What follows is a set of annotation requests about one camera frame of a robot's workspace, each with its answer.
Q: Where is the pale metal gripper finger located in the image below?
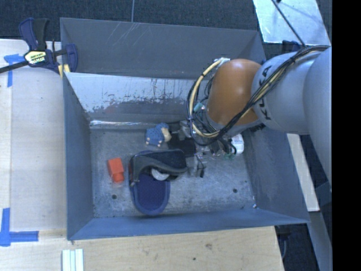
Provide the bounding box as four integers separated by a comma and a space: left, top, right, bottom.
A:
187, 165, 205, 179
187, 154, 207, 167

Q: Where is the blue sandal with black strap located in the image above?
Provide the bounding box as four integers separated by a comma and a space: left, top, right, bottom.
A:
128, 148, 189, 216

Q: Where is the blue toy animal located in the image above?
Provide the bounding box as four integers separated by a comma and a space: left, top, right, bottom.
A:
144, 122, 173, 148

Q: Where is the black cylinder on white bracket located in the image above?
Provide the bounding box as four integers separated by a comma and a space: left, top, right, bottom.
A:
230, 133, 245, 155

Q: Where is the orange-red block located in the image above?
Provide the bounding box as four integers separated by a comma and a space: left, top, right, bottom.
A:
107, 157, 126, 184

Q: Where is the grey metal bin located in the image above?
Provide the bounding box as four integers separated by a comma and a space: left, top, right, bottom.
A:
59, 17, 311, 241

